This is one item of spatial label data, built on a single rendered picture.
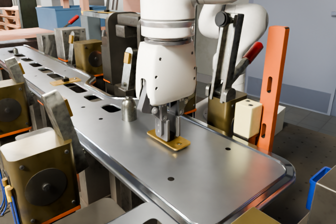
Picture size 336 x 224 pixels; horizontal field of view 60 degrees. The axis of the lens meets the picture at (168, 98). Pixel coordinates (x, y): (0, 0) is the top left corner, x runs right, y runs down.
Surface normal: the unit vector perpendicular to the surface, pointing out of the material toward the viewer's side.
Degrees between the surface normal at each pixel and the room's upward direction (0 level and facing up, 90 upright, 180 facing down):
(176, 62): 91
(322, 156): 0
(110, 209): 0
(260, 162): 0
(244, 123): 90
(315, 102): 90
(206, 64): 90
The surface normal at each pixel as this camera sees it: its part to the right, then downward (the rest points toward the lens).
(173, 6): 0.19, 0.36
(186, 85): 0.69, 0.34
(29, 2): 0.55, 0.30
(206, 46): -0.68, 0.26
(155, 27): -0.44, 0.32
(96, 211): 0.00, -0.94
